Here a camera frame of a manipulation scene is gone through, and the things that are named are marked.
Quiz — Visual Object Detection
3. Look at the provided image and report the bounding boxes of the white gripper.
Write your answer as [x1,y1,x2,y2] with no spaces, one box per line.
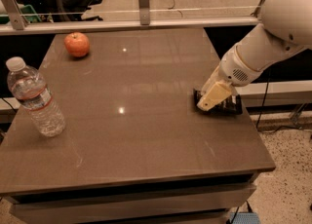
[197,44,261,111]

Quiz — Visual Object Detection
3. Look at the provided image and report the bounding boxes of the black chocolate bar wrapper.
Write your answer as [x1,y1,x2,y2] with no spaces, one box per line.
[198,95,243,115]

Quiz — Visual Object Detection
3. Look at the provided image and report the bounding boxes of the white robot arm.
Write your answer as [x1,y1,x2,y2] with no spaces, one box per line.
[197,0,312,111]

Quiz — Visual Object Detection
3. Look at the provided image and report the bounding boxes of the grey table with drawers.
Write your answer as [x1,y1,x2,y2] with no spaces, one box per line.
[0,28,275,224]

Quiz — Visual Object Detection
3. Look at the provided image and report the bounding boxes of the blue box under table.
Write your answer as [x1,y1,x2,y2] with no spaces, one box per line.
[229,212,261,224]

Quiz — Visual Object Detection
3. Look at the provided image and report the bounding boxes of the red orange apple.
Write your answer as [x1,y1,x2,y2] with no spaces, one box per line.
[64,32,90,57]

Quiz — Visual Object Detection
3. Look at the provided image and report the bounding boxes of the clear plastic water bottle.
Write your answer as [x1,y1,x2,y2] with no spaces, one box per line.
[6,56,65,137]

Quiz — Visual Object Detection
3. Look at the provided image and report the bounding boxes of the green plastic bin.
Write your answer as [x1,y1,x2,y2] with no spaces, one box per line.
[0,5,42,24]

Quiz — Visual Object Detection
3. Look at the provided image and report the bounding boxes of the middle metal glass bracket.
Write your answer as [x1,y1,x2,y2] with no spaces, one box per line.
[138,0,150,25]

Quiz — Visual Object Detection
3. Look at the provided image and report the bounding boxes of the left metal glass bracket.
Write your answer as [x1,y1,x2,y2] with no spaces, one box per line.
[1,0,27,30]

